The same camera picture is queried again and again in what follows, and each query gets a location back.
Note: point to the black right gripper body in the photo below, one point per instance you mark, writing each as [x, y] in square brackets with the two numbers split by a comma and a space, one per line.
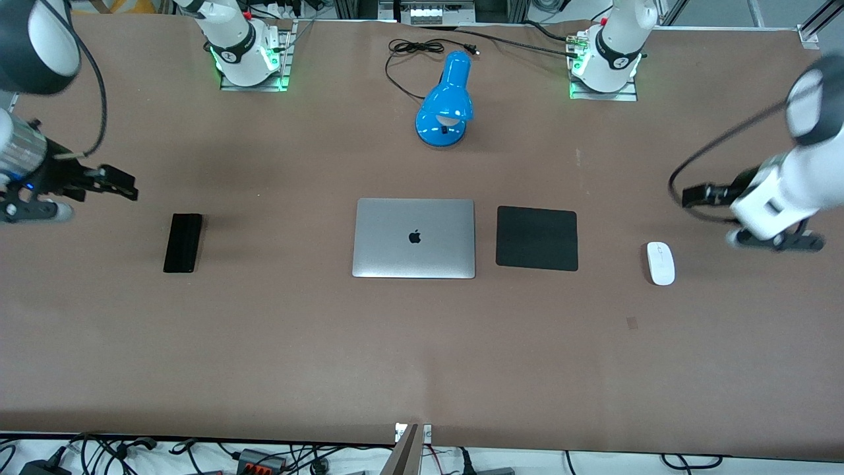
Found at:
[60, 178]

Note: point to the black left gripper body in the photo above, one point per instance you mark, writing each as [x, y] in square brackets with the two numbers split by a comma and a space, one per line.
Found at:
[741, 185]

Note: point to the white computer mouse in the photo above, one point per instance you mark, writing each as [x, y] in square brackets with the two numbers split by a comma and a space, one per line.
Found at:
[660, 264]

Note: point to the black smartphone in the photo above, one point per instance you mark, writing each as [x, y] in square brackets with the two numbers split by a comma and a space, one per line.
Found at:
[182, 243]

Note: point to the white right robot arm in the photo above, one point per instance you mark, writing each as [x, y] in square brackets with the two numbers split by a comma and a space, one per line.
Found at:
[231, 33]

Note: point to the black mouse pad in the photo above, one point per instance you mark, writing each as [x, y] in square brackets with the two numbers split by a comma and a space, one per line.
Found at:
[537, 238]

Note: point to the blue desk lamp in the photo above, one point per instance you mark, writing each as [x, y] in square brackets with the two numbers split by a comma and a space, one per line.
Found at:
[448, 99]

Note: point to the silver laptop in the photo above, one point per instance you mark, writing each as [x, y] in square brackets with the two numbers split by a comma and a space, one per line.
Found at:
[414, 238]

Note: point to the black power brick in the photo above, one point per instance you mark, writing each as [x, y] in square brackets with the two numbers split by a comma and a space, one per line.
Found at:
[43, 468]

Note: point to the grey adapter with orange plugs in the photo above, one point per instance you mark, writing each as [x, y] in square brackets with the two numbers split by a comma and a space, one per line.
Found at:
[260, 460]

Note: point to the white power strip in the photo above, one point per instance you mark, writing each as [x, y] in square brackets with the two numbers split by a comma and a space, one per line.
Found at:
[435, 13]

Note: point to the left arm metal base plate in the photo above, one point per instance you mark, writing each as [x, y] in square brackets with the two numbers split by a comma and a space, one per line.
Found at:
[603, 95]

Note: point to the aluminium corner bracket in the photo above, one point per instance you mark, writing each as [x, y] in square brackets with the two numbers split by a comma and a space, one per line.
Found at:
[808, 36]

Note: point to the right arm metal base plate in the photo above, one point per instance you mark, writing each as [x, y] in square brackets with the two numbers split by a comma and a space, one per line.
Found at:
[285, 66]

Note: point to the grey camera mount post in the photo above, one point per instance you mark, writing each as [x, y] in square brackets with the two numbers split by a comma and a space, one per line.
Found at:
[403, 455]

